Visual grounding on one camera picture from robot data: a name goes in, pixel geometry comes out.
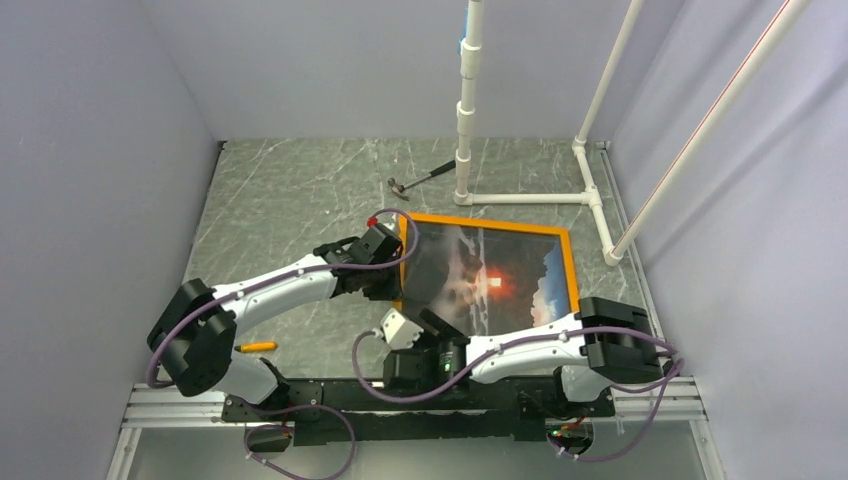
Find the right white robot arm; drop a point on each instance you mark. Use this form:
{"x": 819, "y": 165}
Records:
{"x": 603, "y": 344}

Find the white diagonal pole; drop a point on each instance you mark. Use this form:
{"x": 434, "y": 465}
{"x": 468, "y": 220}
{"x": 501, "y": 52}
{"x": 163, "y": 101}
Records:
{"x": 778, "y": 26}

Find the black handled hammer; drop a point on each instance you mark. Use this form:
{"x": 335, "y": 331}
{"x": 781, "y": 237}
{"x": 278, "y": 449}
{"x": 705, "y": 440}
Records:
{"x": 400, "y": 189}

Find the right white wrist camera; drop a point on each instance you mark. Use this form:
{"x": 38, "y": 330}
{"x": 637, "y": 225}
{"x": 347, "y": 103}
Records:
{"x": 397, "y": 331}

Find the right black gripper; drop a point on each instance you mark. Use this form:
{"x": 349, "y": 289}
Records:
{"x": 445, "y": 329}

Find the orange picture frame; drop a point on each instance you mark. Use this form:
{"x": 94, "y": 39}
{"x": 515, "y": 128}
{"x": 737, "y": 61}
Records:
{"x": 487, "y": 277}

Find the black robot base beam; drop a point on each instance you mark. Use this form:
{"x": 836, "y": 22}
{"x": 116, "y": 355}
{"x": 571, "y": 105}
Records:
{"x": 335, "y": 410}

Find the yellow handled screwdriver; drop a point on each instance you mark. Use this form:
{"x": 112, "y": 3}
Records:
{"x": 256, "y": 347}

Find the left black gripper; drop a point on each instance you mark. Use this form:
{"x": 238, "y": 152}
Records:
{"x": 392, "y": 291}

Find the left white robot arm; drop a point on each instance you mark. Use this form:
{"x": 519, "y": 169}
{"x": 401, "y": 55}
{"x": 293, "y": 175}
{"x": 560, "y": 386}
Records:
{"x": 194, "y": 340}

